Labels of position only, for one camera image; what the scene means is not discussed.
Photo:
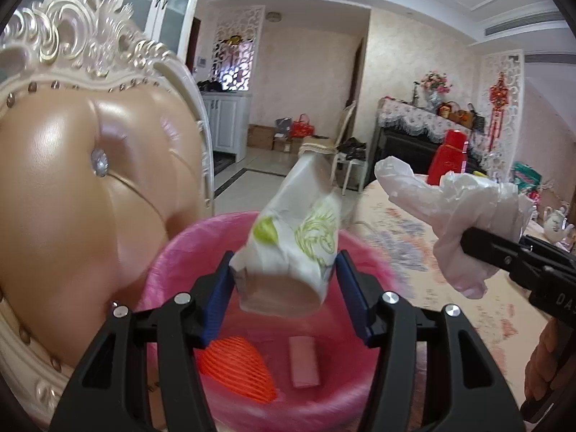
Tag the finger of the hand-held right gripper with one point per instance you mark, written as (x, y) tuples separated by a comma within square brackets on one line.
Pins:
[(488, 258), (495, 239)]

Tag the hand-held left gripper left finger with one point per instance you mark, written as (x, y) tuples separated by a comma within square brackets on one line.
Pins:
[(219, 299)]

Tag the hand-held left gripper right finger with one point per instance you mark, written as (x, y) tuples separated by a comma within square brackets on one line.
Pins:
[(355, 299)]

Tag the clear plastic bag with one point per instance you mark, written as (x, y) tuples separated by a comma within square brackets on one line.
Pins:
[(450, 207)]

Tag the pink lined waste bin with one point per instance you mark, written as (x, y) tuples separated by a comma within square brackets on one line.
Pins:
[(180, 252)]

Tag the white paper cup green print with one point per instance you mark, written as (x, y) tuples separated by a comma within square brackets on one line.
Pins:
[(288, 243)]

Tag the person's right hand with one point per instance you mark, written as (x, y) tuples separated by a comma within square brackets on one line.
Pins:
[(544, 355)]

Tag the white porcelain teapot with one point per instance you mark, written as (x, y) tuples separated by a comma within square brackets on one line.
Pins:
[(558, 222)]

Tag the green colourful packet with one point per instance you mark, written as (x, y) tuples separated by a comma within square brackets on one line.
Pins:
[(527, 175)]

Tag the orange foam fruit net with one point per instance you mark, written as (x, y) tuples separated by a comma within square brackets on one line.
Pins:
[(238, 369)]

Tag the floral tablecloth round table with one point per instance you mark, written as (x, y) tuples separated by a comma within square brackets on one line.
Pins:
[(427, 324)]

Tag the pink flat packet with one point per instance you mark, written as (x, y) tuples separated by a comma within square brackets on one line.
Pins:
[(304, 362)]

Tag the red bottle-shaped box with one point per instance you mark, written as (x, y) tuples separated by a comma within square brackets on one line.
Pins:
[(447, 157)]

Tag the dark piano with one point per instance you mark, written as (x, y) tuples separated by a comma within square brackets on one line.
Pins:
[(405, 150)]

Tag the dark door mat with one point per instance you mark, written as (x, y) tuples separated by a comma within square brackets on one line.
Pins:
[(222, 164)]

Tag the ornate tan leather chair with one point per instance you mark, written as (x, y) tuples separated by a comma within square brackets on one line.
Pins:
[(90, 234)]

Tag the dark clothes pile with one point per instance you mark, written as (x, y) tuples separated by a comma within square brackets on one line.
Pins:
[(352, 148)]

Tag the lace floral piano cover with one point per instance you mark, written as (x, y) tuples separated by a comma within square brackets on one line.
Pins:
[(405, 114)]

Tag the white lattice screen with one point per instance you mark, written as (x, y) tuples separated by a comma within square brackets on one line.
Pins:
[(515, 81), (238, 22)]

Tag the vase of pink flowers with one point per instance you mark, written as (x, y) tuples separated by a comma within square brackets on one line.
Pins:
[(435, 85)]

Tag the cardboard box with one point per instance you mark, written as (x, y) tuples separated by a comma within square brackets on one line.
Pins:
[(260, 137)]

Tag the cream dining chair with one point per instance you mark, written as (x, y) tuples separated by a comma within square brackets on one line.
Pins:
[(346, 121)]

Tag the white low cabinet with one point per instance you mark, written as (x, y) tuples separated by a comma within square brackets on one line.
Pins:
[(229, 121)]

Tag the red gift bag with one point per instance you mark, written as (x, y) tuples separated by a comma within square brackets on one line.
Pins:
[(302, 127)]

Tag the grey paper bag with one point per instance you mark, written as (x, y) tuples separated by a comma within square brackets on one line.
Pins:
[(283, 126)]

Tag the dark items on cabinet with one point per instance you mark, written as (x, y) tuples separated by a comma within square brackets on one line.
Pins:
[(209, 86)]

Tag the dark wooden door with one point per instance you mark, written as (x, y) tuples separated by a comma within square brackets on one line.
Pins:
[(193, 45), (356, 76)]

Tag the ceiling air vent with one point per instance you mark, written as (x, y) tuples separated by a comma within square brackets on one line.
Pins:
[(522, 24)]

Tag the white glass display cabinet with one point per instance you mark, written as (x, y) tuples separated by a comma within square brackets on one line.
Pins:
[(175, 0)]

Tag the red knot wall decoration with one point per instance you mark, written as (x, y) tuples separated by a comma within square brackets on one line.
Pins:
[(499, 96)]

